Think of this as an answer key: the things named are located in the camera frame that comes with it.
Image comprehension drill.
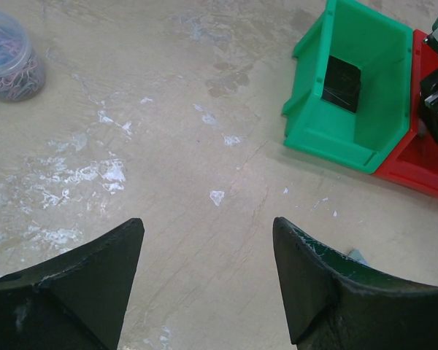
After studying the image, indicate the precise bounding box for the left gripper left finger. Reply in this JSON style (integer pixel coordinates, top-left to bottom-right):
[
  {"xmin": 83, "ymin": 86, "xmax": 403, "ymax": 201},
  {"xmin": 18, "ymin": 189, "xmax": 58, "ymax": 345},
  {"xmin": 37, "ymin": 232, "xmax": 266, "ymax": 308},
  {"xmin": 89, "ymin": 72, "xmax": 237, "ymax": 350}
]
[{"xmin": 0, "ymin": 218, "xmax": 145, "ymax": 349}]

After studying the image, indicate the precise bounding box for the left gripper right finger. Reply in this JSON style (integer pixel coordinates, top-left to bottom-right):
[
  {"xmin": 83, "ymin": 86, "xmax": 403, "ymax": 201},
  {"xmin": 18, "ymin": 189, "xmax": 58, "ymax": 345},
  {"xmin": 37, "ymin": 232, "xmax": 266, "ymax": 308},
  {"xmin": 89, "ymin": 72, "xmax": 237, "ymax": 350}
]
[{"xmin": 272, "ymin": 217, "xmax": 438, "ymax": 349}]

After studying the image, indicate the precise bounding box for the green card holder wallet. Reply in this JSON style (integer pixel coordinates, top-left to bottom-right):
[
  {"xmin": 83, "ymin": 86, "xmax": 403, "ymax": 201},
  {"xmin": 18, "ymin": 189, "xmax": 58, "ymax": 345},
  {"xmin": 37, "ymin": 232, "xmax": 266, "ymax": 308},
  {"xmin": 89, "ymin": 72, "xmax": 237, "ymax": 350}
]
[{"xmin": 348, "ymin": 249, "xmax": 369, "ymax": 266}]

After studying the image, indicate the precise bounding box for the black card in green bin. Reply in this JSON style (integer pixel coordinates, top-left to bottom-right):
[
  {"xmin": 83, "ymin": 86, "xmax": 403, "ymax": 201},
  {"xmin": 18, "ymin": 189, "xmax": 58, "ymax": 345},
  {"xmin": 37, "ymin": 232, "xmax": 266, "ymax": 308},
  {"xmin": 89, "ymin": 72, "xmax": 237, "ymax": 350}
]
[{"xmin": 322, "ymin": 55, "xmax": 361, "ymax": 113}]

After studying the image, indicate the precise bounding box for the green plastic bin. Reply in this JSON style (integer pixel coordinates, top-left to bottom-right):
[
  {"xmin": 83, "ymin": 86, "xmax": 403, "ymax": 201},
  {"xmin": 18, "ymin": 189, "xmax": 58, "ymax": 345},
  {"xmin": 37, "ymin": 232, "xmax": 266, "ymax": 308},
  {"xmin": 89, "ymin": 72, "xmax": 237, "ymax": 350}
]
[{"xmin": 283, "ymin": 0, "xmax": 413, "ymax": 174}]

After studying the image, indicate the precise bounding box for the middle red plastic bin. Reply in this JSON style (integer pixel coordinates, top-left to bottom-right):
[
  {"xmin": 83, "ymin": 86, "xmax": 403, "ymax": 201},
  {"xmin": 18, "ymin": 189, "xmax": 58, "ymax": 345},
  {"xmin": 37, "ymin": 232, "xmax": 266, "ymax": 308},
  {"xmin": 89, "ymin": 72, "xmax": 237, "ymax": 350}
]
[{"xmin": 374, "ymin": 30, "xmax": 438, "ymax": 198}]

